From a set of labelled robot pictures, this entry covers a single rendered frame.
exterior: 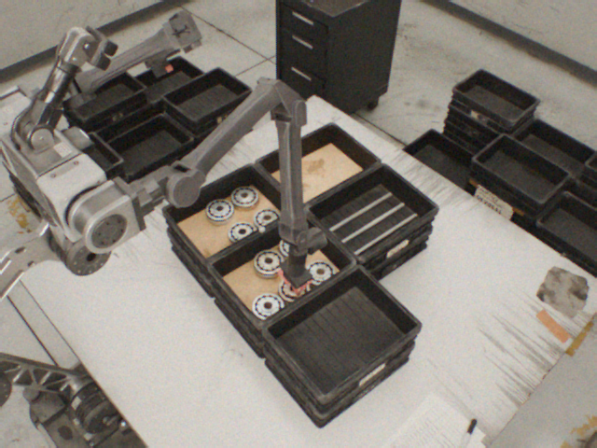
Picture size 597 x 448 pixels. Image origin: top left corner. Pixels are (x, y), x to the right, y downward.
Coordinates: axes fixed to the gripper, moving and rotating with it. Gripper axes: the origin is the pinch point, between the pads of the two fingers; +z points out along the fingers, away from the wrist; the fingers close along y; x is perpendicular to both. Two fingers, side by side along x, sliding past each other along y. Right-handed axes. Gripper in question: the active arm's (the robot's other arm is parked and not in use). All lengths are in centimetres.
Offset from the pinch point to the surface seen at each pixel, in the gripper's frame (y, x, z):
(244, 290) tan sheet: 11.2, 11.4, 5.2
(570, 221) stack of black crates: -26, -156, 39
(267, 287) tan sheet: 7.9, 4.6, 4.7
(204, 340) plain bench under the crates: 10.4, 28.4, 19.3
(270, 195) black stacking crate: 38.1, -19.0, -0.6
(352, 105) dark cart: 122, -147, 58
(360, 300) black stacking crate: -14.9, -16.7, 3.4
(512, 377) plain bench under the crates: -64, -44, 14
